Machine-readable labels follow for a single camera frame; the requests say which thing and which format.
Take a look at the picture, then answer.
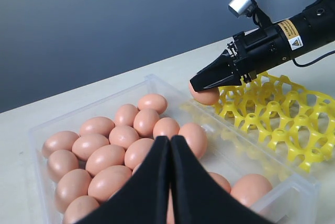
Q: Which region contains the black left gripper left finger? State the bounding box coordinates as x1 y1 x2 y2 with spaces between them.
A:
78 136 171 224

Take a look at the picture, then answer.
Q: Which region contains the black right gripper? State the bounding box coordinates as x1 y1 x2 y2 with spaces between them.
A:
190 24 294 92

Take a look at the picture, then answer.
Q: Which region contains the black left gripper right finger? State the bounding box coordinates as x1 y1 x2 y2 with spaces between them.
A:
170 135 271 224

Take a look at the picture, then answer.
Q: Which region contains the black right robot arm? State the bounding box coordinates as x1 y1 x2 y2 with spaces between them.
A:
190 0 334 92

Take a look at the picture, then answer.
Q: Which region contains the yellow plastic egg tray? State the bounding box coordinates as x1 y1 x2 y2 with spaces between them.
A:
179 71 335 174

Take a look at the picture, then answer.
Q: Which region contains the clear plastic bin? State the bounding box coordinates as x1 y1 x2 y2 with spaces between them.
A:
29 74 320 223

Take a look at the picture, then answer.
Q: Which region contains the black cable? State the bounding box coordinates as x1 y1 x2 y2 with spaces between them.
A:
290 0 335 67

